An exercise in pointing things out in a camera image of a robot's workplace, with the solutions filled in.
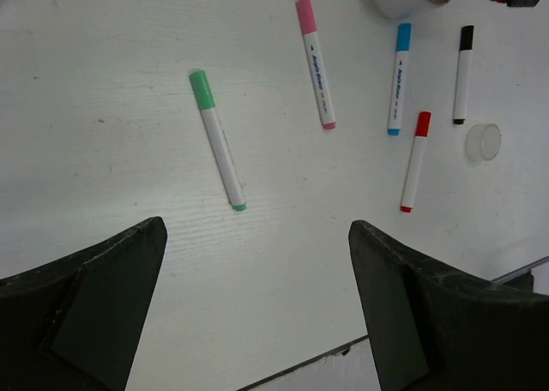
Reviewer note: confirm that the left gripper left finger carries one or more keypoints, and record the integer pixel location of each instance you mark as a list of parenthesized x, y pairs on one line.
[(76, 323)]

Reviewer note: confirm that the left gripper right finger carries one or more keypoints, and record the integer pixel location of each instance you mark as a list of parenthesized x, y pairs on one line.
[(434, 327)]

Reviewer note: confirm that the black marker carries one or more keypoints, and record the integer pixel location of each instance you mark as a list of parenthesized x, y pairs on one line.
[(462, 76)]

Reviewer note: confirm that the small clear tape roll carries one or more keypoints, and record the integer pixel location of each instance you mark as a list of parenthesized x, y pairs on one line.
[(483, 142)]

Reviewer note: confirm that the pink marker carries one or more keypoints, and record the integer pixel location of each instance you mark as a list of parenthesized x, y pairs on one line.
[(309, 32)]

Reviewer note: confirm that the green marker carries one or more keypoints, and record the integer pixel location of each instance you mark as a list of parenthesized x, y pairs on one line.
[(217, 139)]

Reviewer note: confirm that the blue marker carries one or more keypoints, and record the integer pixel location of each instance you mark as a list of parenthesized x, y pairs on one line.
[(398, 79)]

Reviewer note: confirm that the red marker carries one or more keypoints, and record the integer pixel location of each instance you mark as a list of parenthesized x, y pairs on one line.
[(415, 162)]

